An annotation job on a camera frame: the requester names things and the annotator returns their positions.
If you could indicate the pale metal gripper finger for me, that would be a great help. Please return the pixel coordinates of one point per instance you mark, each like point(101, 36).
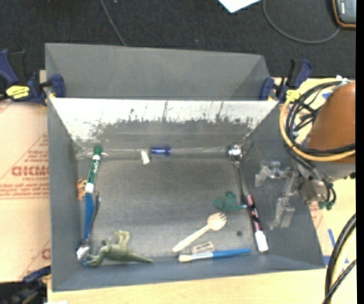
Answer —
point(269, 174)
point(282, 214)

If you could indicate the pink black marker white cap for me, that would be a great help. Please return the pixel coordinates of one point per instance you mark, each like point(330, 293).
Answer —
point(256, 223)

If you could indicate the shiny metal spoon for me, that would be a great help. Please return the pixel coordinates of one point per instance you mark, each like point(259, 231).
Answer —
point(235, 153)

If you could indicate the green spotted toy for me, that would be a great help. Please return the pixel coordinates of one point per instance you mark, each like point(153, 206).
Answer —
point(228, 203)

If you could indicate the pale wooden spork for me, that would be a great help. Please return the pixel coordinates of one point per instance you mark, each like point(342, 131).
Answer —
point(207, 228)

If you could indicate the small flat clear piece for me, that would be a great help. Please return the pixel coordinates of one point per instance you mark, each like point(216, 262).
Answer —
point(202, 248)

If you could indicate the grey metal bin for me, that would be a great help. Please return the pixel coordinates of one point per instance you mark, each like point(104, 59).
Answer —
point(169, 201)

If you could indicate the small blue cylinder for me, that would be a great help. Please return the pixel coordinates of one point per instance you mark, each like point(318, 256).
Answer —
point(160, 151)

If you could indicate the small white cylinder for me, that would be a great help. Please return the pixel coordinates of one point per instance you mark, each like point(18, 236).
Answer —
point(145, 158)

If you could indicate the green toy dinosaur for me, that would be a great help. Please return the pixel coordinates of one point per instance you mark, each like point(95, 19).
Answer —
point(115, 252)

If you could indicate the green and white marker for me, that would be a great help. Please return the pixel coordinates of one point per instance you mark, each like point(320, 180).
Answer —
point(94, 169)

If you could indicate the orange toy animal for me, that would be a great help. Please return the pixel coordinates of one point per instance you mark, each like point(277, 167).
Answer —
point(80, 189)

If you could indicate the brown cardboard board red print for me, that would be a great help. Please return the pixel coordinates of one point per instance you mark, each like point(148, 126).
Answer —
point(17, 169)

